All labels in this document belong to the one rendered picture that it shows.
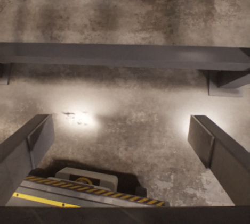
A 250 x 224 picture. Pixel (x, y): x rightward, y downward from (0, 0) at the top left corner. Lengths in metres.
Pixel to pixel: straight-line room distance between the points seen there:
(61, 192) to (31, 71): 0.68
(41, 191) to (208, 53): 0.68
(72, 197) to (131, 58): 0.47
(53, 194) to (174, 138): 0.55
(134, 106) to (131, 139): 0.16
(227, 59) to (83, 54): 0.45
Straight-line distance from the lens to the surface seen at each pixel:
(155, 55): 0.58
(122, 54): 0.59
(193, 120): 0.16
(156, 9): 1.06
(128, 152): 0.90
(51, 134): 0.17
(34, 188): 0.71
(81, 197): 0.65
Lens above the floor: 0.89
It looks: 81 degrees down
